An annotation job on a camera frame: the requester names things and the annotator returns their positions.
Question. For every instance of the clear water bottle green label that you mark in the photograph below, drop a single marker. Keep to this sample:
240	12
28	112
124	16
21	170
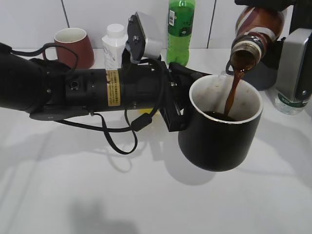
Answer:
287	107

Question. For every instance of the yellow paper cup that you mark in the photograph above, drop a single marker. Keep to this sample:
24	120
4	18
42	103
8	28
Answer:
145	111

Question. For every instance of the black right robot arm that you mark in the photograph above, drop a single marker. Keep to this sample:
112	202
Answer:
301	14

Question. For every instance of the dark grey mug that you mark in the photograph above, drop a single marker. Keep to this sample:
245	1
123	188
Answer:
263	76

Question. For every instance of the white milk carton bottle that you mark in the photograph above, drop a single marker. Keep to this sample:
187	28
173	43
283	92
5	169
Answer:
113	46

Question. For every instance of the black mug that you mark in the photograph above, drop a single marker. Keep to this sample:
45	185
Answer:
209	142

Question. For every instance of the green soda bottle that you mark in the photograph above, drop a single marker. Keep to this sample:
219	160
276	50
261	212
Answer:
180	25

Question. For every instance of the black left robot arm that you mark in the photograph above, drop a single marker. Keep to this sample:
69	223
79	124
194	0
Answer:
49	90

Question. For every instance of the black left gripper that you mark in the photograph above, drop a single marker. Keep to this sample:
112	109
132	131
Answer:
176	107

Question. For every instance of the brown Nescafe coffee bottle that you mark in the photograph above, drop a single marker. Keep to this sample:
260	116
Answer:
256	28

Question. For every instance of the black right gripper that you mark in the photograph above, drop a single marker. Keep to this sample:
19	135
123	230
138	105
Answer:
278	5

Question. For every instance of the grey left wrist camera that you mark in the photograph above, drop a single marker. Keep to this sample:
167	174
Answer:
144	37

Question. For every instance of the dark red mug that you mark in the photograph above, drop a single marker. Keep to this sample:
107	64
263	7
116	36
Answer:
77	40

